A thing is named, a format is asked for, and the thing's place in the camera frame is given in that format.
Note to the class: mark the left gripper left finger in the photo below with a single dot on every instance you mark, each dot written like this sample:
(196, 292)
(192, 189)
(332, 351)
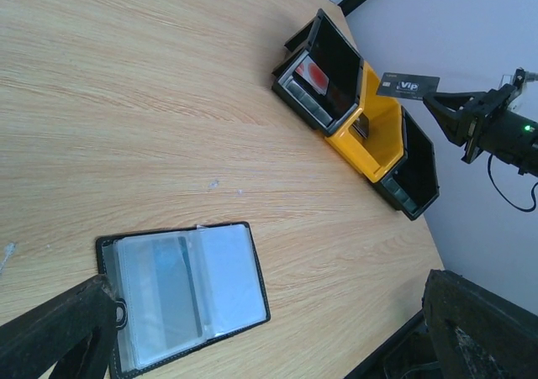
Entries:
(72, 335)

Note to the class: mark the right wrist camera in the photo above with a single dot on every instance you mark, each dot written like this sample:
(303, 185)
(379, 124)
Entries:
(518, 80)

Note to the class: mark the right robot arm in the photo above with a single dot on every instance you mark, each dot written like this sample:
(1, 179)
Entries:
(529, 135)

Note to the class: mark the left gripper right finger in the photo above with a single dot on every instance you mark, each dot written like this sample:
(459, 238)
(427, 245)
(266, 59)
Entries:
(476, 333)

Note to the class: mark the black leather card holder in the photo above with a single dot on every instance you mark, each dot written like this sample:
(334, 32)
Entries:
(180, 290)

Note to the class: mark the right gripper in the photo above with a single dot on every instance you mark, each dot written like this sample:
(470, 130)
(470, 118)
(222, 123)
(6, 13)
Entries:
(483, 120)

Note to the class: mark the red white card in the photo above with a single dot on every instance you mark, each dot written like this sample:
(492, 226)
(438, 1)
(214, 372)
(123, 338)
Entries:
(313, 75)

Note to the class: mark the black card in yellow bin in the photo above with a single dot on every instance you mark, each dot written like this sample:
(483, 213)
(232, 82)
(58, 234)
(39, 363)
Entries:
(362, 126)

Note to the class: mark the black bin with red card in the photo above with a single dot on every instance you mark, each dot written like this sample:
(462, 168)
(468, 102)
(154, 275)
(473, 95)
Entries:
(326, 45)

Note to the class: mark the yellow bin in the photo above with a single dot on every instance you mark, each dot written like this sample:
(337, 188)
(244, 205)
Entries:
(375, 156)

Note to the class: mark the black bin with blue card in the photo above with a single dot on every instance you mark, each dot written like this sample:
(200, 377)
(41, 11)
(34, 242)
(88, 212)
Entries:
(411, 185)

